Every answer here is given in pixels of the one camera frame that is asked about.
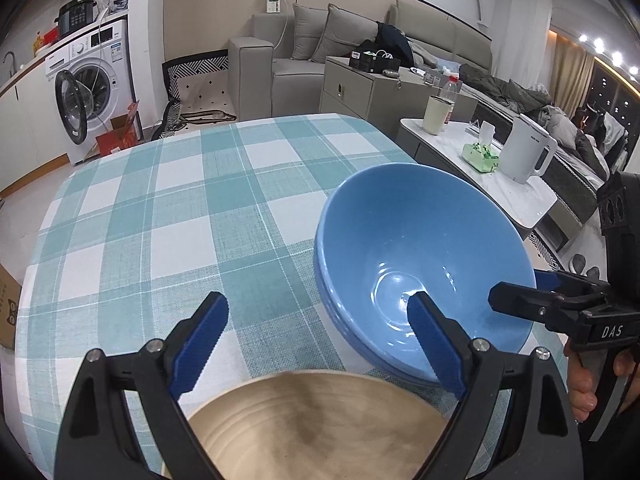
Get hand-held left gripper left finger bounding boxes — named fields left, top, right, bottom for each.
left=54, top=291, right=231, bottom=480

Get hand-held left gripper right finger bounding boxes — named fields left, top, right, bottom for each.
left=406, top=291, right=583, bottom=480

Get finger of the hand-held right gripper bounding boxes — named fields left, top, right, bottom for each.
left=532, top=268, right=611, bottom=297
left=488, top=281, right=608, bottom=333

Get blue bowl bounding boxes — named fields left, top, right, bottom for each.
left=314, top=255, right=443, bottom=389
left=315, top=162, right=538, bottom=382

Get beige plate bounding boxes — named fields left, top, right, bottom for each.
left=161, top=371, right=451, bottom=480

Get person's right hand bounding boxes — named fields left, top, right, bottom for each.
left=565, top=342, right=640, bottom=423

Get white electric kettle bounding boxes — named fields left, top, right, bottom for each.
left=500, top=113, right=558, bottom=185

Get green tissue pack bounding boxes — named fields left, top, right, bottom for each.
left=461, top=121, right=501, bottom=173

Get teal checked tablecloth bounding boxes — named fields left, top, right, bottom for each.
left=15, top=112, right=533, bottom=480

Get white marble side table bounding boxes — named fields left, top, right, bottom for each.
left=396, top=117, right=558, bottom=241

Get curtain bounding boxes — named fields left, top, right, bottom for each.
left=550, top=27, right=596, bottom=116

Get row of ceiling spotlights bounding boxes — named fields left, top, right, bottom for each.
left=577, top=32, right=640, bottom=73

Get beige cup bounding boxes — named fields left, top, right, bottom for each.
left=422, top=95, right=453, bottom=136

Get brown cardboard box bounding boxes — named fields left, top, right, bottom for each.
left=0, top=262, right=23, bottom=351

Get clear bottle with red cap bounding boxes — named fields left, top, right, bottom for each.
left=440, top=75, right=462, bottom=126

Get red cardboard box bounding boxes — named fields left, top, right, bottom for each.
left=95, top=101, right=142, bottom=157

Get white washing machine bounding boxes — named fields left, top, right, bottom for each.
left=44, top=16, right=138, bottom=167

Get grey cabinet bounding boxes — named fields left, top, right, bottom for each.
left=320, top=56, right=478, bottom=126

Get black box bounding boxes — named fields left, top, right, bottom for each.
left=348, top=50, right=402, bottom=73

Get grey sofa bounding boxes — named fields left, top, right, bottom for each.
left=228, top=0, right=496, bottom=118

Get white lower kitchen cabinets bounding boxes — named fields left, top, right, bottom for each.
left=0, top=50, right=68, bottom=196

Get dark jacket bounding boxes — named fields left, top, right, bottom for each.
left=345, top=22, right=416, bottom=67

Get grey cushion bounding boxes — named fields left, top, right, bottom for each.
left=291, top=2, right=333, bottom=61
left=311, top=4, right=381, bottom=66

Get black pressure cooker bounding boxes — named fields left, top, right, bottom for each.
left=56, top=0, right=98, bottom=40

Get black wire frame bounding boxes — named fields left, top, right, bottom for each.
left=179, top=110, right=237, bottom=124

